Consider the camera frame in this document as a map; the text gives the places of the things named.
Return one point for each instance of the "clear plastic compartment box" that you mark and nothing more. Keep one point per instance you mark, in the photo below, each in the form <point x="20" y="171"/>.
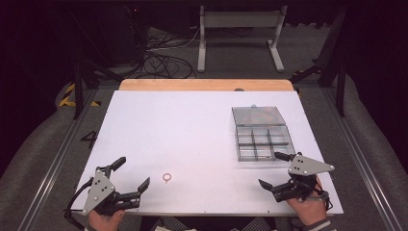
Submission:
<point x="263" y="136"/>

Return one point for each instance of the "black metal stand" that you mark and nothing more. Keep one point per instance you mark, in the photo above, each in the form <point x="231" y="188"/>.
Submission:
<point x="78" y="96"/>
<point x="340" y="93"/>

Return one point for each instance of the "grey metal floor rail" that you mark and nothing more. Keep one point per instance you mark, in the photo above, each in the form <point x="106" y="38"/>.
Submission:
<point x="359" y="160"/>
<point x="56" y="166"/>

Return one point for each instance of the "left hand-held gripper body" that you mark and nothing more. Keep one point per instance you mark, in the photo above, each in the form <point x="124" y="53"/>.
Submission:
<point x="100" y="190"/>

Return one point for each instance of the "person's right hand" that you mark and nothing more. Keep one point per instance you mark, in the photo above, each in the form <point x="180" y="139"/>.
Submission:
<point x="308" y="210"/>

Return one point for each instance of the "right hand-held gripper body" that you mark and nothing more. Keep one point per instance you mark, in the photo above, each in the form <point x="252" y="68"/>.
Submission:
<point x="306" y="166"/>

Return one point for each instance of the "white metal stand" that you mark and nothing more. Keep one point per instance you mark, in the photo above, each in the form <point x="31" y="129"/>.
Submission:
<point x="240" y="20"/>

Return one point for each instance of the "black equipment case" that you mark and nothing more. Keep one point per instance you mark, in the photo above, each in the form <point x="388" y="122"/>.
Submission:
<point x="112" y="35"/>

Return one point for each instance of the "person's left hand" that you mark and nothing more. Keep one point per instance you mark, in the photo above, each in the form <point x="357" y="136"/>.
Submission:
<point x="103" y="221"/>

